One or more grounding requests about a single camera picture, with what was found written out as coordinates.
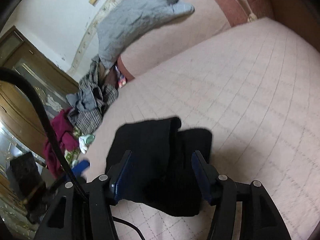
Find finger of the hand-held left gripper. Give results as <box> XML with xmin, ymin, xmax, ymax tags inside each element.
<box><xmin>71</xmin><ymin>159</ymin><xmax>91</xmax><ymax>178</ymax></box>

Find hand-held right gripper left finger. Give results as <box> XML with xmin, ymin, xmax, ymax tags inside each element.
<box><xmin>34</xmin><ymin>150</ymin><xmax>133</xmax><ymax>240</ymax></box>

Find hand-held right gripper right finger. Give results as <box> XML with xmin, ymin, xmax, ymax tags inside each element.
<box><xmin>191</xmin><ymin>150</ymin><xmax>292</xmax><ymax>240</ymax></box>

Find black pants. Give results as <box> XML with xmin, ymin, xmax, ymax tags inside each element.
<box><xmin>105</xmin><ymin>116</ymin><xmax>213</xmax><ymax>217</ymax></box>

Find green patterned cloth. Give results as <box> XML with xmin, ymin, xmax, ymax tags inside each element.
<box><xmin>64</xmin><ymin>127</ymin><xmax>84</xmax><ymax>167</ymax></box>

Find white sock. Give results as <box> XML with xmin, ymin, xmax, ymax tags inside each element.
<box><xmin>79</xmin><ymin>134</ymin><xmax>95</xmax><ymax>154</ymax></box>

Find maroon cloth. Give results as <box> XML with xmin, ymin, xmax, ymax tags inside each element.
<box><xmin>44</xmin><ymin>110</ymin><xmax>79</xmax><ymax>177</ymax></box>

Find grey striped cloth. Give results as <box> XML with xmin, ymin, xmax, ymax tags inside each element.
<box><xmin>67</xmin><ymin>62</ymin><xmax>119</xmax><ymax>134</ymax></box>

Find grey-blue shirt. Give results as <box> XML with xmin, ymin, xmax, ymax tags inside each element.
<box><xmin>66</xmin><ymin>87</ymin><xmax>100</xmax><ymax>115</ymax></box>

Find colourful printed packet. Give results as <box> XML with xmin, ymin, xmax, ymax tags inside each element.
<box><xmin>114</xmin><ymin>64</ymin><xmax>128</xmax><ymax>88</ymax></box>

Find pink cover with red band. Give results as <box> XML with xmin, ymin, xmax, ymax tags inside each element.
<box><xmin>117</xmin><ymin>0</ymin><xmax>248</xmax><ymax>82</ymax></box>

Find grey quilted blanket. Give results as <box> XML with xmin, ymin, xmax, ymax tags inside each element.
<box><xmin>96</xmin><ymin>0</ymin><xmax>195</xmax><ymax>70</ymax></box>

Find brown fabric sofa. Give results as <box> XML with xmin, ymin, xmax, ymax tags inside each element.
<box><xmin>239</xmin><ymin>0</ymin><xmax>320</xmax><ymax>30</ymax></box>

